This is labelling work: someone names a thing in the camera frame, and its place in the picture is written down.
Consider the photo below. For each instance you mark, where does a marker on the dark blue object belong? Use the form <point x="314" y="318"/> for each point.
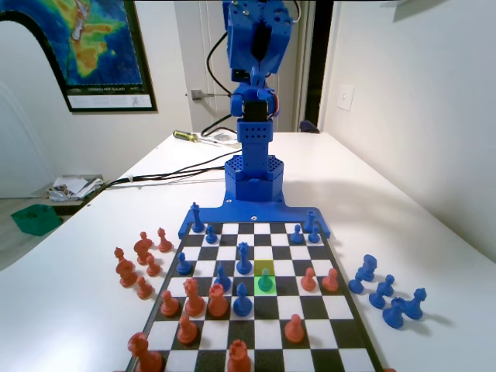
<point x="309" y="126"/>

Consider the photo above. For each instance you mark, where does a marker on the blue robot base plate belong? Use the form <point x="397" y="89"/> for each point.
<point x="240" y="213"/>

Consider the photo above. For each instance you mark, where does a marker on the framed map poster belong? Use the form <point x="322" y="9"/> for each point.
<point x="100" y="46"/>

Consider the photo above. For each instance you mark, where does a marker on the blue SO-100 robot arm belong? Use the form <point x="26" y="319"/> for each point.
<point x="253" y="155"/>

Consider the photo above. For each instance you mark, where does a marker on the black and white chessboard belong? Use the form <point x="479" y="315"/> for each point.
<point x="271" y="337"/>

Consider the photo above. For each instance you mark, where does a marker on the pile of papers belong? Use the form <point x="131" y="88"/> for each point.
<point x="71" y="188"/>

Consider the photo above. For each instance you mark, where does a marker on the blue queen chess piece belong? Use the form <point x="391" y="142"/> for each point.
<point x="243" y="261"/>

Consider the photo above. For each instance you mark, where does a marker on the blue king chess piece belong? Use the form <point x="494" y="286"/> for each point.
<point x="197" y="221"/>

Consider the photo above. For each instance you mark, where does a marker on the blue pawn chess piece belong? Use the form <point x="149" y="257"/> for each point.
<point x="264" y="283"/>
<point x="296" y="235"/>
<point x="314" y="236"/>
<point x="210" y="236"/>
<point x="377" y="300"/>
<point x="355" y="286"/>
<point x="242" y="304"/>
<point x="183" y="266"/>
<point x="386" y="286"/>

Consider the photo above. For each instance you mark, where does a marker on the small grey packet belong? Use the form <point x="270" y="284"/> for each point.
<point x="224" y="137"/>

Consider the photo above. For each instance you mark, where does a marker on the red pawn chess piece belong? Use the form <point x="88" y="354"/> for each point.
<point x="330" y="282"/>
<point x="169" y="307"/>
<point x="152" y="268"/>
<point x="143" y="290"/>
<point x="308" y="282"/>
<point x="187" y="334"/>
<point x="293" y="332"/>
<point x="163" y="243"/>

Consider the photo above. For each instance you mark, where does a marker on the white light switch plate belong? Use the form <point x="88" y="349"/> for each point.
<point x="345" y="97"/>

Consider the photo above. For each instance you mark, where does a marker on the blue knight chess piece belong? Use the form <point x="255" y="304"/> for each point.
<point x="369" y="269"/>

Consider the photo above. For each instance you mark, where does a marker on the blue bishop chess piece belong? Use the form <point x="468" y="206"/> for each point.
<point x="416" y="306"/>
<point x="222" y="281"/>

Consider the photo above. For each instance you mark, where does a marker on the red queen chess piece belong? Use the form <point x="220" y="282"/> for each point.
<point x="193" y="302"/>

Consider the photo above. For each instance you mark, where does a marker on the white door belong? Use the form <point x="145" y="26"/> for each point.
<point x="201" y="46"/>

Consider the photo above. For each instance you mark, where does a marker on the red bishop chess piece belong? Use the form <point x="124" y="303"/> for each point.
<point x="119" y="253"/>

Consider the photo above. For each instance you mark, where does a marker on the red rook chess piece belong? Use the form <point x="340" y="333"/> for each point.
<point x="218" y="304"/>
<point x="238" y="358"/>

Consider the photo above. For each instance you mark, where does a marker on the green plastic object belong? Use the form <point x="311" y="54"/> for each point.
<point x="35" y="220"/>

